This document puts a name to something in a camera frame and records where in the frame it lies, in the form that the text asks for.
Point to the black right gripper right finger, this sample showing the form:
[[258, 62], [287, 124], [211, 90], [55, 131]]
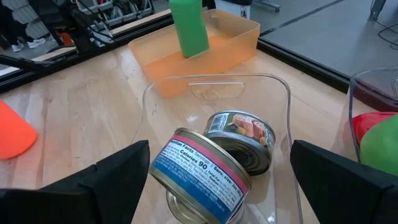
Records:
[[335, 193]]

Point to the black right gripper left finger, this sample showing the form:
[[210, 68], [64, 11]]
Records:
[[118, 186]]

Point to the bright green toy apple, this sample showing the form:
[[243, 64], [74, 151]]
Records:
[[382, 149]]

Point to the red toy bell pepper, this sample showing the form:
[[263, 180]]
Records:
[[373, 123]]

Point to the blue-label can gold lid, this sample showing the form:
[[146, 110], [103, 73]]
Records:
[[199, 174]]

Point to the clear plastic bin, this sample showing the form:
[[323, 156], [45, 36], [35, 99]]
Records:
[[174, 109], [373, 90]]

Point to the green-label can gold lid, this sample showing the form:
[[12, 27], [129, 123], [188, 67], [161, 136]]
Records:
[[242, 127]]

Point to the green yarn toy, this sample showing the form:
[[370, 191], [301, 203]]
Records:
[[189, 28]]

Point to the grey storage rack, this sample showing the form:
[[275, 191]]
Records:
[[124, 9]]

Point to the orange translucent plastic bin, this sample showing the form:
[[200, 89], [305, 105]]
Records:
[[230, 46]]

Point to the person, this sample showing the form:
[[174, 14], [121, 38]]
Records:
[[14, 28]]

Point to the grey metal stand base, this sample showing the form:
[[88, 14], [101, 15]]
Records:
[[267, 4]]

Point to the white trash can black bag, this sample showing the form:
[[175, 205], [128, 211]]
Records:
[[233, 9]]

